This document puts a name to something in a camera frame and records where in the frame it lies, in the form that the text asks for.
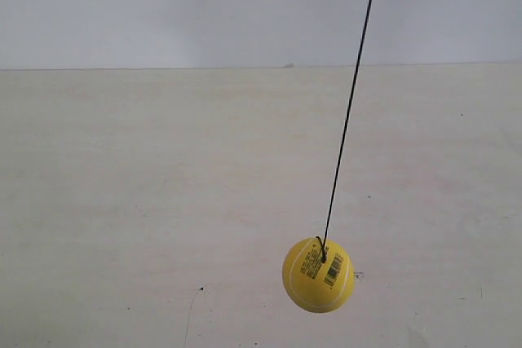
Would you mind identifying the yellow tennis ball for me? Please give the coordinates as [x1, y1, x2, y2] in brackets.
[281, 237, 356, 314]

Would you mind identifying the black hanging string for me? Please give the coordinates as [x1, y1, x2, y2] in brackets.
[315, 0, 507, 263]

